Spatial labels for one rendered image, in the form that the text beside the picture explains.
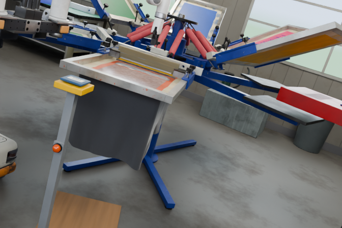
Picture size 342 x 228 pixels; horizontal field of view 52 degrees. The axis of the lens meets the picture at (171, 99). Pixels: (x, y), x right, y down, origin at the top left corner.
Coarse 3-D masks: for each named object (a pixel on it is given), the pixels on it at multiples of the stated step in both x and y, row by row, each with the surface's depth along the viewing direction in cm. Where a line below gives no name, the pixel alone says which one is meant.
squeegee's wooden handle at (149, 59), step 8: (120, 48) 223; (128, 48) 222; (120, 56) 224; (128, 56) 223; (136, 56) 222; (144, 56) 221; (152, 56) 220; (152, 64) 221; (160, 64) 220; (168, 64) 219; (176, 64) 218
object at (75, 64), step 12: (72, 60) 176; (84, 60) 189; (96, 60) 206; (84, 72) 168; (96, 72) 167; (120, 84) 166; (132, 84) 165; (180, 84) 194; (156, 96) 164; (168, 96) 163
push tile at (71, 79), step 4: (64, 76) 150; (68, 76) 152; (72, 76) 154; (76, 76) 156; (64, 80) 147; (68, 80) 147; (72, 80) 148; (76, 80) 150; (80, 80) 151; (84, 80) 153; (88, 80) 155; (76, 84) 146; (80, 84) 146; (84, 84) 149
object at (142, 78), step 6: (132, 78) 191; (138, 78) 195; (144, 78) 199; (150, 78) 204; (156, 78) 209; (144, 84) 185; (150, 84) 189; (156, 84) 193; (162, 84) 198; (168, 84) 202
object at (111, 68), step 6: (96, 66) 194; (102, 66) 199; (108, 66) 203; (114, 66) 208; (120, 66) 213; (108, 72) 188; (114, 72) 192; (120, 72) 196; (126, 72) 201; (132, 72) 206; (138, 72) 211; (126, 78) 186
